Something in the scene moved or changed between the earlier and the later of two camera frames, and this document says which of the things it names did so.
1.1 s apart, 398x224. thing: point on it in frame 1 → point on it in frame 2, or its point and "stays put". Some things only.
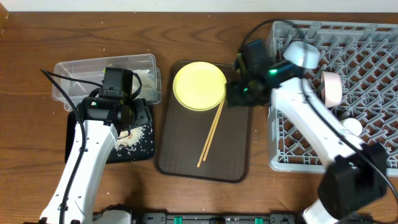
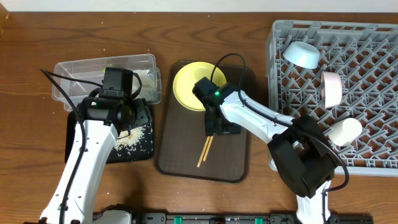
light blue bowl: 303,54 stays put
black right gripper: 234,96 → 222,128
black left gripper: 135,103 stays put
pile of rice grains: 126,141 stays put
